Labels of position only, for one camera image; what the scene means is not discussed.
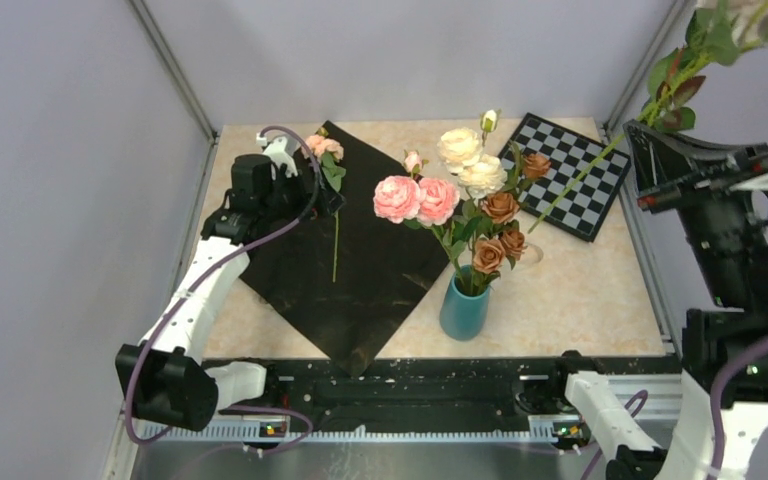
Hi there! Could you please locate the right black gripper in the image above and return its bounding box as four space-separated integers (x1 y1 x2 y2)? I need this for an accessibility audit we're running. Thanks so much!
621 114 768 300

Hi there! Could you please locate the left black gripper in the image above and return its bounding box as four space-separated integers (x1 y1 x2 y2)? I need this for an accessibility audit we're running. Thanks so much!
260 161 344 222

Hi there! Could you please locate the peach flower stem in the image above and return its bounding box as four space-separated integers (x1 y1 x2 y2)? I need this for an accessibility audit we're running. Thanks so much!
305 127 346 283

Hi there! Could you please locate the black wrapping sheet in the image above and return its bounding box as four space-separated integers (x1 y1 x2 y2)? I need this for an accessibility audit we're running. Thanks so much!
240 121 449 377

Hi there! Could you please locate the large pink peony stem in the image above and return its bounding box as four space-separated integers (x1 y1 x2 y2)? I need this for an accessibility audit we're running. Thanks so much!
373 150 480 296

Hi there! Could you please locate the light pink flower stem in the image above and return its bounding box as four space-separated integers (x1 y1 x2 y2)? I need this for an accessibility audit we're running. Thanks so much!
528 0 768 234

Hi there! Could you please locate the white flower stem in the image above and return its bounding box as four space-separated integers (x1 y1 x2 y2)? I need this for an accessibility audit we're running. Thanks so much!
437 109 507 199

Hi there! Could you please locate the orange rose stem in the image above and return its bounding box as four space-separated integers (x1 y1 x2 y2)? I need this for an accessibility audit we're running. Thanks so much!
463 141 550 287

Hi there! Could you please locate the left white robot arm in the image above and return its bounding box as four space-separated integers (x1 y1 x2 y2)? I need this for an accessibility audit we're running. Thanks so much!
115 152 344 431

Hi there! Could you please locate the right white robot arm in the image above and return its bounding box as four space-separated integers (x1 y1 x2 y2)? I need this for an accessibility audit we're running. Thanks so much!
546 120 768 479

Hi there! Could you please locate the teal ceramic vase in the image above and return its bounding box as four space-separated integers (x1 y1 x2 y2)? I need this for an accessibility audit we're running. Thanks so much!
439 266 490 341

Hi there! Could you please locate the black white checkerboard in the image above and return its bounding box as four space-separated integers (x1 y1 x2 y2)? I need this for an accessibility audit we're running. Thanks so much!
499 113 631 242

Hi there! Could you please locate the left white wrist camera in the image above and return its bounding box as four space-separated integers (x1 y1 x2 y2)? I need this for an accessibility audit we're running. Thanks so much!
255 133 300 179

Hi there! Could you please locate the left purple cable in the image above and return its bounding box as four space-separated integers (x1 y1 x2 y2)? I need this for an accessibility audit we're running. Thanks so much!
124 125 322 458

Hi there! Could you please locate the purple cable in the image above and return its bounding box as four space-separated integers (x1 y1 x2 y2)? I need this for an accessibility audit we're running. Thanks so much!
124 125 322 458
579 317 768 480

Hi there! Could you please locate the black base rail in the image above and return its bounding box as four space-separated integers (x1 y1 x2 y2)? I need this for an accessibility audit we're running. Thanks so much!
250 351 679 434

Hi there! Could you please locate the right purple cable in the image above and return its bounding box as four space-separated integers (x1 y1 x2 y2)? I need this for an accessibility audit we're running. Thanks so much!
579 317 768 480

